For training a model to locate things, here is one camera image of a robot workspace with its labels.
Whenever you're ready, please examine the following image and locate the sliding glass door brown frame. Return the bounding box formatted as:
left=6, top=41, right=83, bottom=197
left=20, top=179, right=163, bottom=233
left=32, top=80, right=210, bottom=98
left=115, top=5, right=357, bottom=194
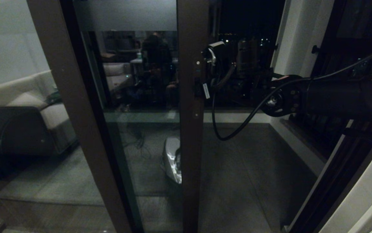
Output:
left=73, top=0, right=210, bottom=233

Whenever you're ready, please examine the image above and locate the long brown stone sill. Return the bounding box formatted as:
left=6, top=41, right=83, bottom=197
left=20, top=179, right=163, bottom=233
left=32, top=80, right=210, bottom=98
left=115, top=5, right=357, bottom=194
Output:
left=105, top=107, right=270, bottom=114

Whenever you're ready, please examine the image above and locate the black balcony railing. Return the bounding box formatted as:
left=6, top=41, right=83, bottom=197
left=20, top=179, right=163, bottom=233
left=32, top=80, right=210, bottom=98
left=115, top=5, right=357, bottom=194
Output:
left=209, top=39, right=277, bottom=107

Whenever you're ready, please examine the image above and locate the short brown stone sill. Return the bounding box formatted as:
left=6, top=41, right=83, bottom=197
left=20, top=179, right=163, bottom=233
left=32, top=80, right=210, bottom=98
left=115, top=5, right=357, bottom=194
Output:
left=281, top=118, right=331, bottom=164

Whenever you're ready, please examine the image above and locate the grey rug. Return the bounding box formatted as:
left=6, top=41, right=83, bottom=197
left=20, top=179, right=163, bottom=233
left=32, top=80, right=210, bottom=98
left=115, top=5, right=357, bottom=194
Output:
left=0, top=147, right=105, bottom=206

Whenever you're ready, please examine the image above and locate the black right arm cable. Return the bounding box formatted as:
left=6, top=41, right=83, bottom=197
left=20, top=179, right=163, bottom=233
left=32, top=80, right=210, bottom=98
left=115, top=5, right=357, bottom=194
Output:
left=211, top=48, right=372, bottom=141

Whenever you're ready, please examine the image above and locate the fixed glass panel brown frame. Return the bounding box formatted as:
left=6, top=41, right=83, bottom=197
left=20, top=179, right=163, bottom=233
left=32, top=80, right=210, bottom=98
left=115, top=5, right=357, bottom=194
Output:
left=0, top=0, right=135, bottom=233

